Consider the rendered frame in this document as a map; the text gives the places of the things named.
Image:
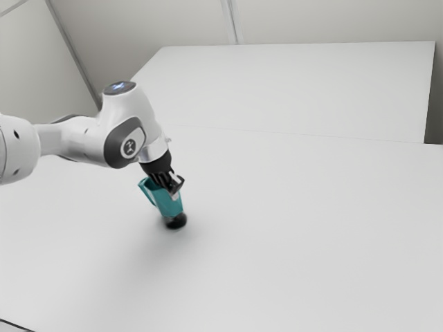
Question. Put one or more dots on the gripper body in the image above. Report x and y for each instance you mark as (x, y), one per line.
(157, 166)

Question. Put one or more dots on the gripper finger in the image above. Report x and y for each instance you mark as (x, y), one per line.
(174, 193)

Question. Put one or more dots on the teal faceted mug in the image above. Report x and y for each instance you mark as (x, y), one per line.
(167, 204)

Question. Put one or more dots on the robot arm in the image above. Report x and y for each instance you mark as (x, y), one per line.
(114, 114)

